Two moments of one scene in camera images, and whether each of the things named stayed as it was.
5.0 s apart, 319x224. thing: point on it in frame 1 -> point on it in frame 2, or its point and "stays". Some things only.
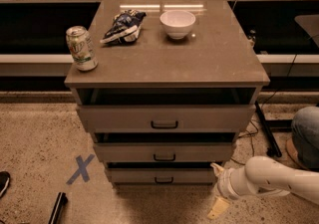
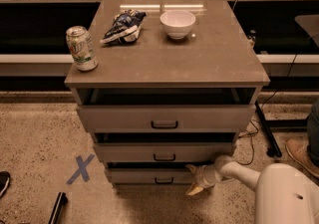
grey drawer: (160, 176) stays
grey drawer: (163, 152) stays
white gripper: (224, 181) -> (205, 177)
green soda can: (82, 48) stays
